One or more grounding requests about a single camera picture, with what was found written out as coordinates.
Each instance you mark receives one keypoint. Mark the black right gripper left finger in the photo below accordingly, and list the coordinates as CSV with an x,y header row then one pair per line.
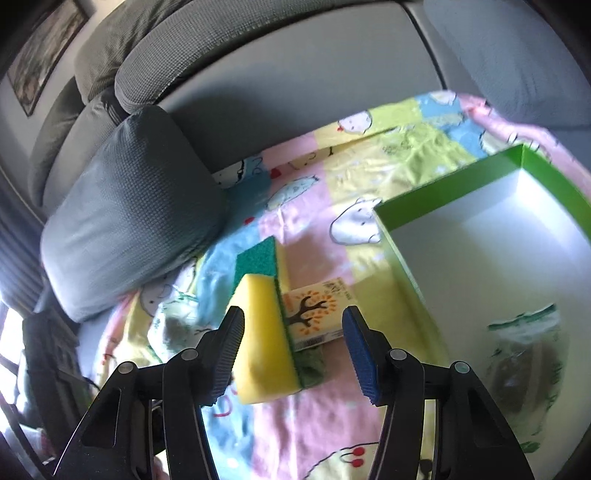
x,y
140,411

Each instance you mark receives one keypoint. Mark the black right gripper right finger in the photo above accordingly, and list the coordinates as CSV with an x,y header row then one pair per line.
x,y
473,440

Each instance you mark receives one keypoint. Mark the clear bag with green print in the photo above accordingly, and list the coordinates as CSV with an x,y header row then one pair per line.
x,y
526,370

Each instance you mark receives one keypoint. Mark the yellow green sponge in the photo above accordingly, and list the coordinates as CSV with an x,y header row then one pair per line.
x,y
265,369
265,258

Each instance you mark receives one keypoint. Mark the tissue pack with tree print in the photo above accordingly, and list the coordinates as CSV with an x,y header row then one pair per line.
x,y
314,313

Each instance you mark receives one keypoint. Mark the green knitted cloth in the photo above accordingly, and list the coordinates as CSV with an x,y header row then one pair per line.
x,y
310,366

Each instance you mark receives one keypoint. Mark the grey square cushion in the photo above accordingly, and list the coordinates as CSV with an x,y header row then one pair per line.
x,y
144,205

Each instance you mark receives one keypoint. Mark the colourful cartoon bed sheet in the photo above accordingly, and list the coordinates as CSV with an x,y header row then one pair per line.
x,y
316,194

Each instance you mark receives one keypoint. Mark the grey sofa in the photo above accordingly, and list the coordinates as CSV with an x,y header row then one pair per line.
x,y
240,76

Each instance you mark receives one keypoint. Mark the framed landscape picture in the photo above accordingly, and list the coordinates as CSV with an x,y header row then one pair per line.
x,y
37,58

